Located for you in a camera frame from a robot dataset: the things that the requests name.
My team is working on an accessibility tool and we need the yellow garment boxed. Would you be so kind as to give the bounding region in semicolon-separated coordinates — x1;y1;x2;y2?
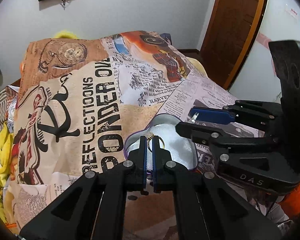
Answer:
0;122;13;224

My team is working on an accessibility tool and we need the newspaper print bed quilt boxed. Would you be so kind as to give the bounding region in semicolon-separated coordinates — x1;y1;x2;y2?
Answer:
4;31;235;233

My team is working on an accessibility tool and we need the striped cloth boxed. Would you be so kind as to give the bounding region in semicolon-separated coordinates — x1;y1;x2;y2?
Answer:
0;85;19;133

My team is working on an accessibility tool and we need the gold ring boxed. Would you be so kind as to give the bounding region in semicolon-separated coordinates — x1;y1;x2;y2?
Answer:
146;132;166;153

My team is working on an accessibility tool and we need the brown wooden door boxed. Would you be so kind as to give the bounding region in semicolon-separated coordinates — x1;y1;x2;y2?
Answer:
200;0;266;89

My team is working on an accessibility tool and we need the yellow hoop behind bed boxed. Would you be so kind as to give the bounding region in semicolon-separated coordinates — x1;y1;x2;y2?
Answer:
54;30;78;39

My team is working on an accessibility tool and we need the dark blue bag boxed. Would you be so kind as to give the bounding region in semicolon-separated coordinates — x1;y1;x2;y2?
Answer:
160;33;172;45

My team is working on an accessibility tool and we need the hand in orange sleeve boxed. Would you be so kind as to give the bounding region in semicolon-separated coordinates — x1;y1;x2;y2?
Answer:
277;184;300;221

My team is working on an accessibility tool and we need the purple heart-shaped tin box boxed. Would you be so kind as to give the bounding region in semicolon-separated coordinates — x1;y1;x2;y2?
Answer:
123;114;198;177

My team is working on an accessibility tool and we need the white wardrobe sliding door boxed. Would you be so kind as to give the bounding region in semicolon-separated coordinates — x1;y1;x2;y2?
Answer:
229;0;300;103

